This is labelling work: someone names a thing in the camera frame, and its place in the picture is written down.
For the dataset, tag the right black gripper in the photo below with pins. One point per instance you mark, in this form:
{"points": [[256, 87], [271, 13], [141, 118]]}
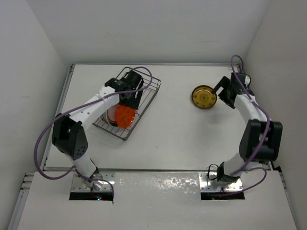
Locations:
{"points": [[223, 83]]}

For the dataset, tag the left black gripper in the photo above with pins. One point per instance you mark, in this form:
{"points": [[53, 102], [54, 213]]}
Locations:
{"points": [[132, 103]]}

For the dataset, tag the orange plastic plate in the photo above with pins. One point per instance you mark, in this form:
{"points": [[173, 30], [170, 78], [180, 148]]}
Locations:
{"points": [[125, 116]]}

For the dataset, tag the yellow patterned plate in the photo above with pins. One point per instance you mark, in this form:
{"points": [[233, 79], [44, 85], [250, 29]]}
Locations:
{"points": [[202, 97]]}

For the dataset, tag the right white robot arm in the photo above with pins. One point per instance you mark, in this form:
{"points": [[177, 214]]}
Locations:
{"points": [[261, 139]]}

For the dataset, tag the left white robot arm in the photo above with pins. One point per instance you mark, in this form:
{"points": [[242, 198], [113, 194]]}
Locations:
{"points": [[69, 131]]}

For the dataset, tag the white plate red rim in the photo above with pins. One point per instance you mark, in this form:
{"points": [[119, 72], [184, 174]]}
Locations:
{"points": [[109, 116]]}

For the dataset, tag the wire dish rack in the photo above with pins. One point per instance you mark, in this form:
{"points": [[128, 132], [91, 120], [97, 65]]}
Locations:
{"points": [[141, 105]]}

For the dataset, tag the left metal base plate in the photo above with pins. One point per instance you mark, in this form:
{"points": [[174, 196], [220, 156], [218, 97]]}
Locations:
{"points": [[79, 185]]}

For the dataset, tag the metal base plate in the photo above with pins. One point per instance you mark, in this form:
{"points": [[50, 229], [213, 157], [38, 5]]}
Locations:
{"points": [[207, 184], [79, 185]]}

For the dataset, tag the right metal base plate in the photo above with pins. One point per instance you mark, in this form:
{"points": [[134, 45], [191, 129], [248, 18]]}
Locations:
{"points": [[207, 184]]}

